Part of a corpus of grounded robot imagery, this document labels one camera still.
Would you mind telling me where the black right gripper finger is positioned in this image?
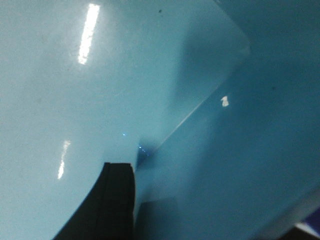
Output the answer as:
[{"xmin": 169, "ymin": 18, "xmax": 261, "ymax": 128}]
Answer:
[{"xmin": 54, "ymin": 162, "xmax": 136, "ymax": 240}]

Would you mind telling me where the light blue plastic box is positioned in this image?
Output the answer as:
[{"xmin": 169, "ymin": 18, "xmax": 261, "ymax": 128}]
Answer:
[{"xmin": 0, "ymin": 0, "xmax": 320, "ymax": 240}]

